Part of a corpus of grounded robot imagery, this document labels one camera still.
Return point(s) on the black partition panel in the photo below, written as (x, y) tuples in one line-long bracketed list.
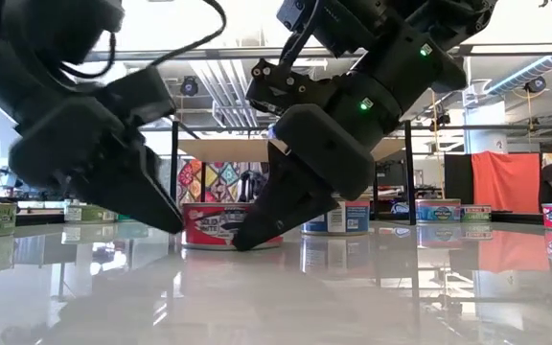
[(458, 179)]

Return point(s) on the black ceiling camera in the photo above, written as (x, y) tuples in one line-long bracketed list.
[(189, 86), (536, 85), (443, 120)]

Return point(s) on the colourful patterned cloth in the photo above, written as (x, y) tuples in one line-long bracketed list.
[(218, 177)]

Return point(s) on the blue white bag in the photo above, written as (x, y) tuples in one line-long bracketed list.
[(399, 208)]

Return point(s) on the light blue ceiling pipe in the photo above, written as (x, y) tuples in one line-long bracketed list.
[(525, 74)]

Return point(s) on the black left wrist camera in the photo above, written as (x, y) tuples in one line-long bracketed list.
[(137, 96)]

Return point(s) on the orange curtain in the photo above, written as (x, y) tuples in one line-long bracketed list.
[(508, 184)]

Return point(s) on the teal green tuna can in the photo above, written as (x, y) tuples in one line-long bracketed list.
[(123, 218)]

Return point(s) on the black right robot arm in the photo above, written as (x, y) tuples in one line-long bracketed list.
[(400, 29)]

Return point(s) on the green red labelled can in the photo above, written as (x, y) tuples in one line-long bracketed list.
[(476, 213)]

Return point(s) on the wooden shelf with black frame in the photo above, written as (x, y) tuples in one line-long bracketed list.
[(223, 150)]

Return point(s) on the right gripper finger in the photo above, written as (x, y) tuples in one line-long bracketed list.
[(281, 211)]

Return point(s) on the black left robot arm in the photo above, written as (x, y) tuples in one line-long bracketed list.
[(41, 29)]

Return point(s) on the black bag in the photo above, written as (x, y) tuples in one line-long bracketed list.
[(252, 184)]

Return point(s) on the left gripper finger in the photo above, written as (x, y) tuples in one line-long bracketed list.
[(132, 196)]

